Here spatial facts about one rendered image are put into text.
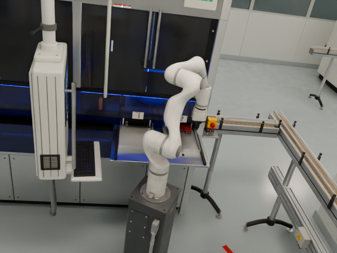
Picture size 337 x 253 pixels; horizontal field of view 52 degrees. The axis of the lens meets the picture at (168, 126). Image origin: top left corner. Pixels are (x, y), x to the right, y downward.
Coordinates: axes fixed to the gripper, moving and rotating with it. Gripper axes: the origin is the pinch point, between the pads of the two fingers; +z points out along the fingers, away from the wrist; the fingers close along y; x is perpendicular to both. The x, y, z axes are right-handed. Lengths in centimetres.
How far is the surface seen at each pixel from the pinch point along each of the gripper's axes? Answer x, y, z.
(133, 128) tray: -27, 44, 22
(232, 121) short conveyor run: -37, -39, 14
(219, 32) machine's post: -24, -9, -61
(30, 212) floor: -19, 125, 110
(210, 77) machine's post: -23.6, -8.6, -28.5
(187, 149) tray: 2.5, 3.8, 18.6
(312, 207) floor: -41, -149, 110
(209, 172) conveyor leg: -38, -31, 71
